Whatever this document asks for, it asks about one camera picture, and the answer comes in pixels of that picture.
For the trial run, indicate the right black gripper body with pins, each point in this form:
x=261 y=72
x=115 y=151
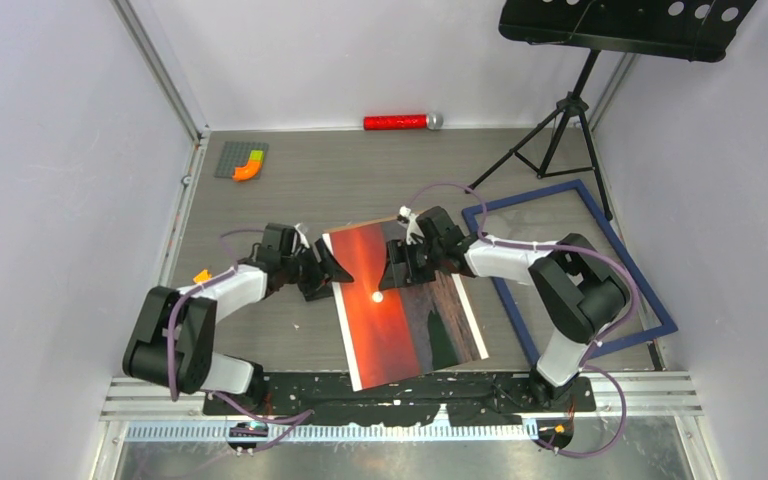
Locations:
x=424 y=261

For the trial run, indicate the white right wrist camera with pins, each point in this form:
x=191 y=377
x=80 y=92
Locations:
x=409 y=221

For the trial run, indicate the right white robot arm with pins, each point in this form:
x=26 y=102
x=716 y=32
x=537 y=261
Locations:
x=563 y=359

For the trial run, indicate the grey building baseplate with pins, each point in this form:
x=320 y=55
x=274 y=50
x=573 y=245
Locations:
x=234 y=154

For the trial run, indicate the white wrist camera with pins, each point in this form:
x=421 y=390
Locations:
x=409 y=221
x=301 y=231

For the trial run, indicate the orange curved toy block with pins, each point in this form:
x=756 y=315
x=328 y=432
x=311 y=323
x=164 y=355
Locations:
x=248 y=171

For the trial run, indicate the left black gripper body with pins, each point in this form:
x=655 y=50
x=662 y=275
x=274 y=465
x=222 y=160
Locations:
x=302 y=268

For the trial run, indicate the blue wooden picture frame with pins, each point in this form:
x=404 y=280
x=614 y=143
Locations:
x=572 y=274

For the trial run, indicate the red toy microphone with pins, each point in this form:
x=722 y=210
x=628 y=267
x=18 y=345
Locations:
x=430 y=121

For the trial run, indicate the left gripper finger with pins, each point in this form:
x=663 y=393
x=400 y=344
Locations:
x=317 y=292
x=330 y=266

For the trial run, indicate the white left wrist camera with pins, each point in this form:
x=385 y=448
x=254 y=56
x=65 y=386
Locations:
x=301 y=231

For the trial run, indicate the yellow toy block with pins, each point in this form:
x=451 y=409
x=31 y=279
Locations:
x=202 y=277

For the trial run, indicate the red sunset photo print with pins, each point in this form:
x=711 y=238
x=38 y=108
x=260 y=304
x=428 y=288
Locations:
x=397 y=334

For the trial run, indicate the aluminium front rail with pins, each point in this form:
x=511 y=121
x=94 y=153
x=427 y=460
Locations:
x=151 y=416

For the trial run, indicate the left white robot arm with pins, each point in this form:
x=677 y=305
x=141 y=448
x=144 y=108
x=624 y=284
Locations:
x=172 y=343

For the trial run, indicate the black music stand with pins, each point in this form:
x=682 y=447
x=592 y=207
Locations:
x=695 y=31

